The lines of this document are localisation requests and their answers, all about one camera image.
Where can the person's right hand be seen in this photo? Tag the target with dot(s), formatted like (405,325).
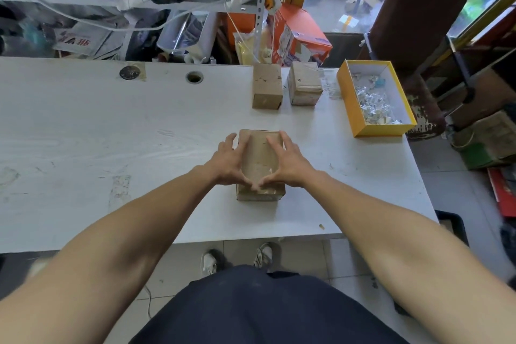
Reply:
(292,168)

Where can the person's left hand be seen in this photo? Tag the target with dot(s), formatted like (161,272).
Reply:
(225,166)

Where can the tall cardboard box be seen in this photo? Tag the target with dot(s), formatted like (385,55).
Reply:
(258,154)

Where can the small cube brown parcel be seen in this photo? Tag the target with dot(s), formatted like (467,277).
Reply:
(304,81)

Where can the pile of torn label scraps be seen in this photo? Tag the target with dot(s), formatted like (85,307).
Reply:
(377,104)

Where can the person's right forearm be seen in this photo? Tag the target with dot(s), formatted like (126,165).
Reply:
(419,251)

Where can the person's left forearm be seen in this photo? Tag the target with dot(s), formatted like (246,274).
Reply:
(100,251)

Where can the yellow tray with label scraps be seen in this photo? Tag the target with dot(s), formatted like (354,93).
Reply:
(348,102)

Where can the white shoe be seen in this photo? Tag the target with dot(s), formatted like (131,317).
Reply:
(209,263)
(264,257)

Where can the beige plastic packet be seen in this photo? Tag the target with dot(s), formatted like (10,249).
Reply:
(246,49)

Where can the white plastic bin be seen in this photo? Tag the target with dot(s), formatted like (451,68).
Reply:
(207,37)

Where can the black round grommet cover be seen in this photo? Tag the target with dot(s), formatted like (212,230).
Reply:
(130,73)

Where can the dark navy shirt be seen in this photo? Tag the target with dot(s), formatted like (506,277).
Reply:
(270,307)

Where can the orange printed carton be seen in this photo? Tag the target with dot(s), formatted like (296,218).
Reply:
(306,25)

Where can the black plastic crate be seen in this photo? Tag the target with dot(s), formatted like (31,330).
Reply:
(455,224)

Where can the folded newspaper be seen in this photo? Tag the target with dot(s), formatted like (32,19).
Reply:
(84,41)

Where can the red folder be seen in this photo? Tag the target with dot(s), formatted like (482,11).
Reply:
(504,192)

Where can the white perforated metal post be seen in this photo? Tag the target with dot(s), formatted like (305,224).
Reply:
(263,5)

